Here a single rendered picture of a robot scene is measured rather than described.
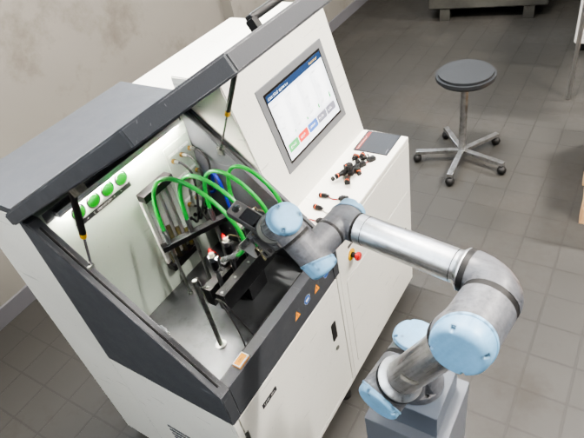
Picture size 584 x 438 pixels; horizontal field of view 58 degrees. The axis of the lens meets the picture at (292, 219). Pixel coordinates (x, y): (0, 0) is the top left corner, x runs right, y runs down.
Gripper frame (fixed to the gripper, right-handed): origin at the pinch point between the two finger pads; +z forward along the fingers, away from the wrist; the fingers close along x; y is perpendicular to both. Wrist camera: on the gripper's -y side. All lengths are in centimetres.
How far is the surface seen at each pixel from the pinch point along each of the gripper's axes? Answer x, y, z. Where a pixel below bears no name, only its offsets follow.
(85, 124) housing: -1, -65, 36
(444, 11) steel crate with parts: 397, 1, 297
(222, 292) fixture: -11.6, 7.7, 36.6
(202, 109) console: 30, -41, 32
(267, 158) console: 35, -13, 37
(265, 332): -13.7, 25.4, 23.3
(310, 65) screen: 78, -27, 41
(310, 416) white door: -20, 70, 71
